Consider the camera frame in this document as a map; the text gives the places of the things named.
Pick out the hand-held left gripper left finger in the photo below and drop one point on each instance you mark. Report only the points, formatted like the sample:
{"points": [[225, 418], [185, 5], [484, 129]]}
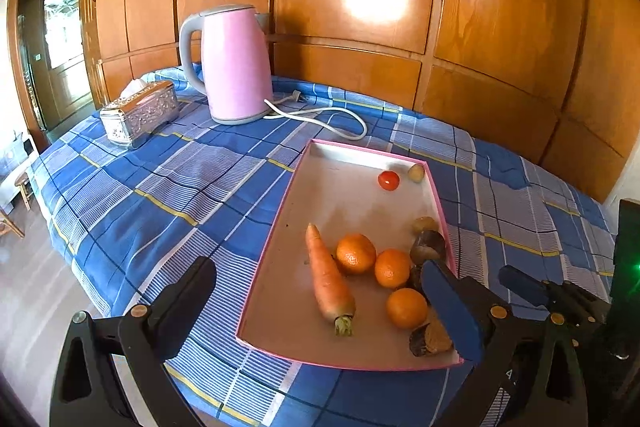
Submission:
{"points": [[185, 302]]}

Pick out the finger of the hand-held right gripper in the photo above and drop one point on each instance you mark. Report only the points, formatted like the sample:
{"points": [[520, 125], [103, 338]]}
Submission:
{"points": [[522, 284]]}

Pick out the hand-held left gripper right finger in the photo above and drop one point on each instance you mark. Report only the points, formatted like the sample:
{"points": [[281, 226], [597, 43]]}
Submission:
{"points": [[450, 307]]}

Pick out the brown cut fruit piece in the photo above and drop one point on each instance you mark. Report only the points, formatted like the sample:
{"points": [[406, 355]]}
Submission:
{"points": [[416, 281], [432, 338]]}

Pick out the orange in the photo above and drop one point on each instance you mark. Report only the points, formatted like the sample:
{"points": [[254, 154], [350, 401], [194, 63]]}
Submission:
{"points": [[356, 253], [406, 308], [393, 268]]}

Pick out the dark brown round fruit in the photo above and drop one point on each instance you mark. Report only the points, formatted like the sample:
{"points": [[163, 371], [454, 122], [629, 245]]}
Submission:
{"points": [[429, 247]]}

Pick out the yellow-green round fruit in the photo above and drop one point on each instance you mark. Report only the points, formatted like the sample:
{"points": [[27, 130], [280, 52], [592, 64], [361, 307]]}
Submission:
{"points": [[424, 224], [416, 172]]}

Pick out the red tomato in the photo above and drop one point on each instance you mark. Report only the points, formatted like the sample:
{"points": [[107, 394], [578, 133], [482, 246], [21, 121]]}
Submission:
{"points": [[388, 180]]}

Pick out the pink tray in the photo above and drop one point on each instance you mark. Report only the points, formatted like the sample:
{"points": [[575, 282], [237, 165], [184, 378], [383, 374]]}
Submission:
{"points": [[340, 187]]}

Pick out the blue plaid bedsheet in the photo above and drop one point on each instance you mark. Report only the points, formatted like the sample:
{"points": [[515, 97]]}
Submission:
{"points": [[175, 187]]}

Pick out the carrot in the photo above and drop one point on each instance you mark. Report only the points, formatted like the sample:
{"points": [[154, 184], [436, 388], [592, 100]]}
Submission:
{"points": [[327, 272]]}

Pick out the silver tissue box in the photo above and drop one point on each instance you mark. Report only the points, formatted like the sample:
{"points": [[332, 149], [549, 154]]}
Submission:
{"points": [[145, 112]]}

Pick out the wooden stool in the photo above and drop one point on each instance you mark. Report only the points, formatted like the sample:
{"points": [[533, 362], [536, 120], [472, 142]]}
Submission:
{"points": [[22, 187]]}

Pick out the pink electric kettle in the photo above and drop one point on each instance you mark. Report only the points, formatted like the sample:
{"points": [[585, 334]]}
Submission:
{"points": [[235, 67]]}

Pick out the wooden door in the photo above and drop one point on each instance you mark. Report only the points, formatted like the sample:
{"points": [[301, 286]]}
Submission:
{"points": [[60, 47]]}

